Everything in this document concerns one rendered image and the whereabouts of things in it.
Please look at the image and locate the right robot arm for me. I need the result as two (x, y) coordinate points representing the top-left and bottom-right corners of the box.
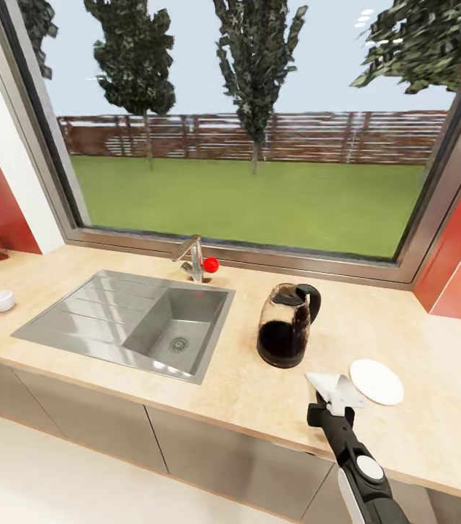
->
(307, 391), (411, 524)

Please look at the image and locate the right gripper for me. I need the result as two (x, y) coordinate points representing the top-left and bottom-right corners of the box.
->
(307, 391), (355, 444)

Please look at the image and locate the electric kettle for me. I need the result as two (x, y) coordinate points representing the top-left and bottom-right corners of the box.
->
(257, 283), (321, 369)

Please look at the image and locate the paper coffee filter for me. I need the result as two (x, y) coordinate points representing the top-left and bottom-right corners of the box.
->
(304, 372), (358, 403)

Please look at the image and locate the saucer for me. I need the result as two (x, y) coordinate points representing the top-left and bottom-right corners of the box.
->
(350, 360), (405, 405)

